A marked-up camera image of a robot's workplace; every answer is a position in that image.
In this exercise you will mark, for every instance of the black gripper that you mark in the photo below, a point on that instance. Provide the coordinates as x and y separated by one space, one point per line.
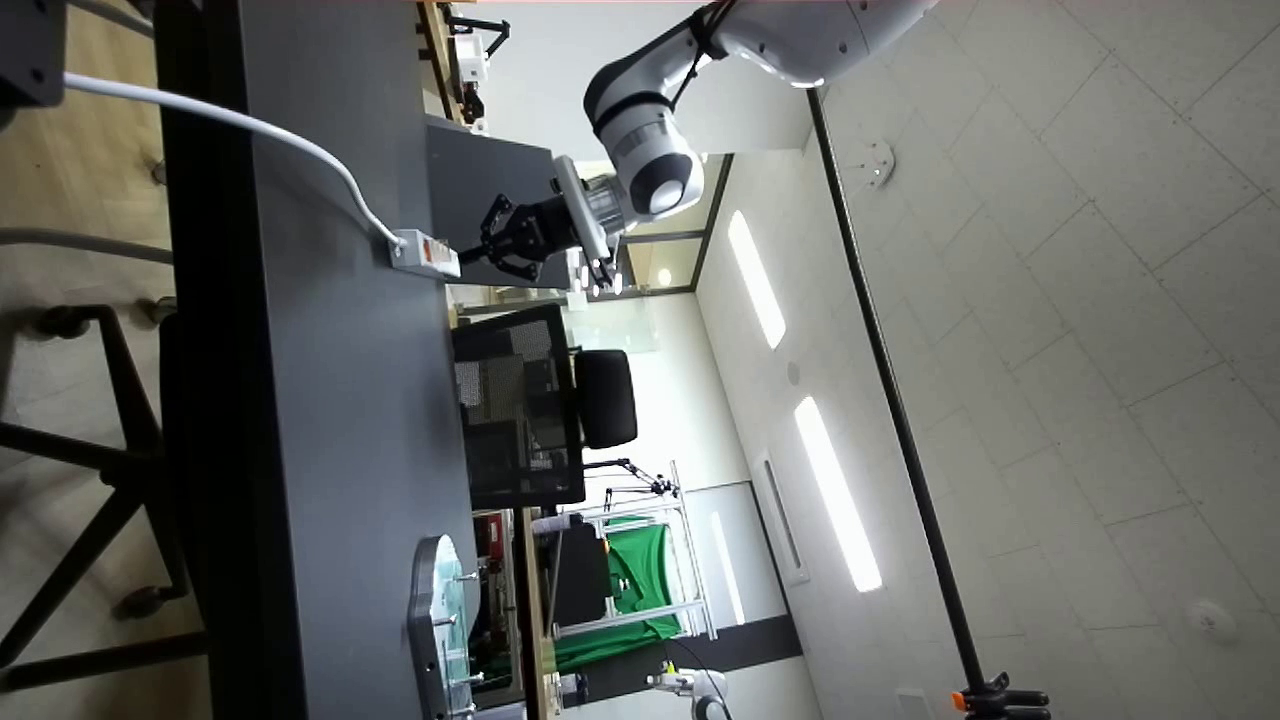
544 231

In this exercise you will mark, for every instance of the white extension strip red switch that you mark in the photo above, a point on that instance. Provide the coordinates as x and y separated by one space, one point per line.
424 255

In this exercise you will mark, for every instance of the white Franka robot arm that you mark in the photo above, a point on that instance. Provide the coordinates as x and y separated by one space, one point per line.
640 126

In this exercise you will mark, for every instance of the black office chair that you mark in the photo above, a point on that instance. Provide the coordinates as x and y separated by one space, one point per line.
606 397

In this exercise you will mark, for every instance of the short ceiling light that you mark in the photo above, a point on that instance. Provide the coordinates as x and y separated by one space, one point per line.
758 283

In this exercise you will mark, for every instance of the white metal rack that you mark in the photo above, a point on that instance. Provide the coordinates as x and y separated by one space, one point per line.
687 547

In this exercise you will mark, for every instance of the round ceiling smoke detector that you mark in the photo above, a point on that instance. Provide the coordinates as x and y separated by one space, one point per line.
877 163

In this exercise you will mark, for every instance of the long ceiling light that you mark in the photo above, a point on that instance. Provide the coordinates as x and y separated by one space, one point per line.
837 492

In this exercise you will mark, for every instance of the black overhead pole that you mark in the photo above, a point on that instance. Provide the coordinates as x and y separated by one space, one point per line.
906 402

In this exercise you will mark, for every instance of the black metal frame legs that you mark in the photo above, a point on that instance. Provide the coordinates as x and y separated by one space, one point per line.
112 480

